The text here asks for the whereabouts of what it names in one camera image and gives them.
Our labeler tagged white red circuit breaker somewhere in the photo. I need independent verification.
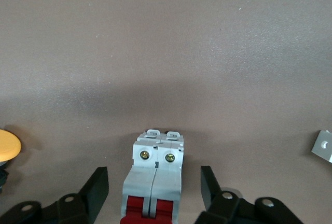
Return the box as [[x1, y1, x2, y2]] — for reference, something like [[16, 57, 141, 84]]
[[120, 128, 185, 224]]

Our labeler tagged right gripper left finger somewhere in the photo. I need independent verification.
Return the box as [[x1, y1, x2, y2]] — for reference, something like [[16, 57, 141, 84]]
[[0, 166, 109, 224]]

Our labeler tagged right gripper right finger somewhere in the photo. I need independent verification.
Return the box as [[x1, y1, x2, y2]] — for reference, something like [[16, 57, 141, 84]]
[[194, 165, 306, 224]]

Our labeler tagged small white arc clamp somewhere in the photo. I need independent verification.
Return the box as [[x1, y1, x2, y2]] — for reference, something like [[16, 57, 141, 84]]
[[310, 130, 332, 164]]

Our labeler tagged yellow mushroom push button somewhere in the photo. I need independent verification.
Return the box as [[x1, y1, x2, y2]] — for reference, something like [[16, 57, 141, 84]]
[[0, 128, 22, 193]]

